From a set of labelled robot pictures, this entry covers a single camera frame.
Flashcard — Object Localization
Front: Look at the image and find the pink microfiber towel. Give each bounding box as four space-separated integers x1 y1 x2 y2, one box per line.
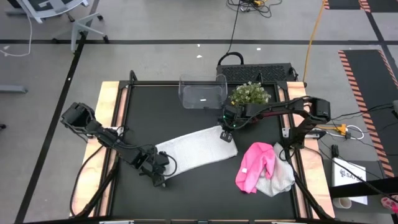
235 142 277 194

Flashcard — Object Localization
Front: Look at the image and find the yellow power adapter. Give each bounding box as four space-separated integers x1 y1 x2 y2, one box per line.
317 123 348 136

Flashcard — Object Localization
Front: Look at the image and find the white printed paper sheet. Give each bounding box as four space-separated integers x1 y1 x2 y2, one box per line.
331 157 369 206

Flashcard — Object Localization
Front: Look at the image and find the black floor cable bundle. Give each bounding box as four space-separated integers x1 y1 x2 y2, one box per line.
226 0 283 19

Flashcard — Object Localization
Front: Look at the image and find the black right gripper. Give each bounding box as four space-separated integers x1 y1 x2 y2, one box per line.
220 105 246 143

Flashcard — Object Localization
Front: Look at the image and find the looped white cable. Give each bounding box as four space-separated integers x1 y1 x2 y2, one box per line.
344 124 365 141

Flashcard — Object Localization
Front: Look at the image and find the clear plastic bin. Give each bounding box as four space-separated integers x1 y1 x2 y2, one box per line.
178 73 228 110

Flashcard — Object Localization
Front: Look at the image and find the black metal bar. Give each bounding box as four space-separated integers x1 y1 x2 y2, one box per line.
328 176 398 199

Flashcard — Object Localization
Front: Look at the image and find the pink patterned object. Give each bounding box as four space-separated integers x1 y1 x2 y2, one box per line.
380 195 398 215

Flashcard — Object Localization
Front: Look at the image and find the small black hazard-striped mat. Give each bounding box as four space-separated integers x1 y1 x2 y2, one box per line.
323 0 371 13

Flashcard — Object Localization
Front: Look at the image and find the grey desk foot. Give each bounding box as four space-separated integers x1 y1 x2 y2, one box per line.
0 84 29 94

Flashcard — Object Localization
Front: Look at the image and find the artificial potted green plant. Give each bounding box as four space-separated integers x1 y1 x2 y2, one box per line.
229 81 272 106

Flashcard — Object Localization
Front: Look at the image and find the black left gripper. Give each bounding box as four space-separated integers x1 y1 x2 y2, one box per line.
133 148 170 188

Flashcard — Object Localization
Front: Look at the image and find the beige tape roll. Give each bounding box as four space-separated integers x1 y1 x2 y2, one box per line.
331 196 353 210

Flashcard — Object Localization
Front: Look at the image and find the large black hazard-striped mat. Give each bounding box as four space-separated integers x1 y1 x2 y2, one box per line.
338 49 398 178

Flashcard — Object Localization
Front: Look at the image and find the white black power strip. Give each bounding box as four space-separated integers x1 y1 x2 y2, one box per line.
303 129 327 140

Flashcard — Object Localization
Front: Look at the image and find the thick black power cable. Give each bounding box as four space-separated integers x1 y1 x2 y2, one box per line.
217 0 245 66

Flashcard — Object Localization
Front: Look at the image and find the white grey office chair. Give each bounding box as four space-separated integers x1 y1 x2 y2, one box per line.
4 0 109 53

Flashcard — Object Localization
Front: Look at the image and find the thin white floor cable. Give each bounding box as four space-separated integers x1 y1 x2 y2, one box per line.
0 12 34 58

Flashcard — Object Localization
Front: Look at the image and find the long yellow cable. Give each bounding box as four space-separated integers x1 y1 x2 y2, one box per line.
303 0 326 83

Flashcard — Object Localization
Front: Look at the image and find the wooden table side board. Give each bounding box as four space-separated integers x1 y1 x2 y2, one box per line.
70 81 129 218
277 81 336 218

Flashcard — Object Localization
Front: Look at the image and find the black aluminium rig frame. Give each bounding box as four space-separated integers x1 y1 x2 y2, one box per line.
70 70 336 224

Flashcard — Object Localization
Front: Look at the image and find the white waffle microfiber towel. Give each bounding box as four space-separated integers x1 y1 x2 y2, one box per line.
154 124 239 180
255 142 295 197

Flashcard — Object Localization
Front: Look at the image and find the thin black cable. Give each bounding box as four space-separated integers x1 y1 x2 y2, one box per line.
310 102 398 125

